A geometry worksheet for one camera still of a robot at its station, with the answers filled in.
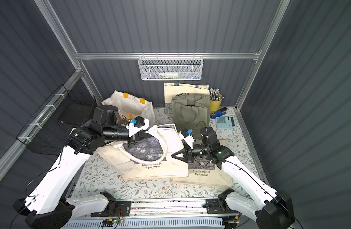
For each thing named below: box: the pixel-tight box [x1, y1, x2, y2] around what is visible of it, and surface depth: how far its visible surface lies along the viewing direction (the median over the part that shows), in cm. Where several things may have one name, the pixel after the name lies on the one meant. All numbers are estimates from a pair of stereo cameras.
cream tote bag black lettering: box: [164, 83, 210, 104], surface depth 108 cm
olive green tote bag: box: [170, 93, 210, 140], surface depth 91 cm
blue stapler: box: [209, 106, 228, 120], surface depth 117 cm
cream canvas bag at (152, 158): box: [97, 123, 189, 181], surface depth 66 cm
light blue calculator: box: [215, 115, 237, 130], surface depth 111 cm
